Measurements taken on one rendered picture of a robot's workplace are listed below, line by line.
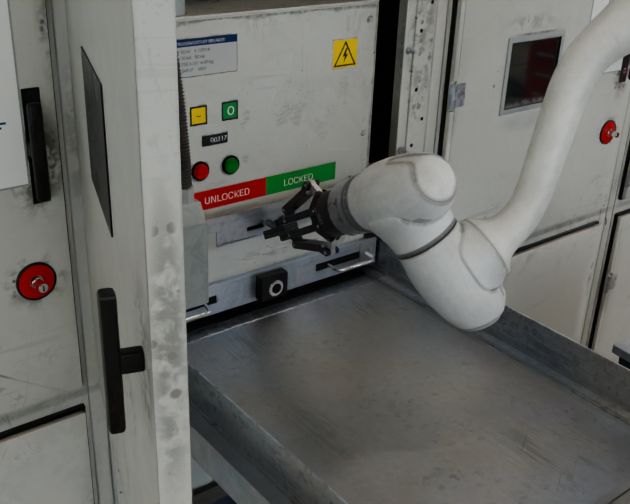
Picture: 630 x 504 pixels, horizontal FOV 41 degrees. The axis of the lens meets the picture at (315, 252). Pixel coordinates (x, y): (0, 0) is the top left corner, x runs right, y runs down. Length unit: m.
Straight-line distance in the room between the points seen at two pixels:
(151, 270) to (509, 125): 1.27
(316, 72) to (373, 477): 0.71
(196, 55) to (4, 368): 0.56
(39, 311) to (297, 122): 0.56
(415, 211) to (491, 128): 0.68
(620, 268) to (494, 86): 0.85
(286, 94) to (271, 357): 0.46
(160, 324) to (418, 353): 0.85
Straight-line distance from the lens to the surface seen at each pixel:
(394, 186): 1.15
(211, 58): 1.39
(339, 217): 1.26
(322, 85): 1.54
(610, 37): 1.30
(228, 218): 1.44
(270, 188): 1.52
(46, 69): 1.20
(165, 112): 0.63
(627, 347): 1.82
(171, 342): 0.70
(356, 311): 1.60
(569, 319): 2.34
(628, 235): 2.42
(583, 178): 2.14
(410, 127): 1.65
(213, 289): 1.52
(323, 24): 1.51
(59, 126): 1.25
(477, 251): 1.21
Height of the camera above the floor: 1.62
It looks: 25 degrees down
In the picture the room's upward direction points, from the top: 2 degrees clockwise
